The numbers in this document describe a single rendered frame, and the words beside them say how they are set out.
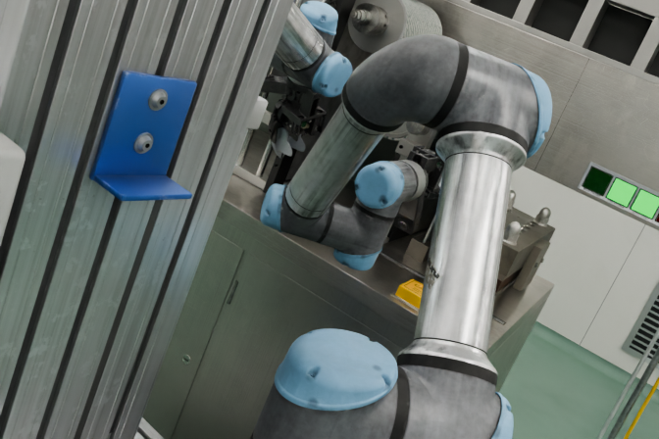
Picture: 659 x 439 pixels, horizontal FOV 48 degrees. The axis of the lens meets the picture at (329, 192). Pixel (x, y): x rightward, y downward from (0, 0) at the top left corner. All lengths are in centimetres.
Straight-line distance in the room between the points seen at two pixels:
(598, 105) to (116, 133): 145
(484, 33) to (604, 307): 262
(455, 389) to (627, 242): 346
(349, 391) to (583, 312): 364
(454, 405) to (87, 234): 43
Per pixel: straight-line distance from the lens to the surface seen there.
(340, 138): 104
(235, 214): 152
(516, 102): 96
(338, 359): 79
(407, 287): 140
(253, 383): 161
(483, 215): 90
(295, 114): 149
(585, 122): 189
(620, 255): 427
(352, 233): 125
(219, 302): 162
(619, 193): 188
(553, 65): 191
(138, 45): 57
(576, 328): 438
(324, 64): 124
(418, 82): 93
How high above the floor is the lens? 140
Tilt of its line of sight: 15 degrees down
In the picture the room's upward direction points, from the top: 22 degrees clockwise
